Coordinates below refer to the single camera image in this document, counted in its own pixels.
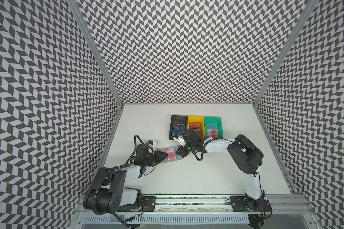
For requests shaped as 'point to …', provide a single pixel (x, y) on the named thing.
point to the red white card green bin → (212, 132)
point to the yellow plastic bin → (201, 131)
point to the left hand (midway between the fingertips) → (167, 155)
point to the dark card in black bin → (179, 123)
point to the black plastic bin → (174, 118)
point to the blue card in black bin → (176, 130)
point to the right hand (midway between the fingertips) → (177, 154)
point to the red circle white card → (170, 151)
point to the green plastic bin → (215, 119)
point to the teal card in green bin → (211, 126)
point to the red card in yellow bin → (195, 125)
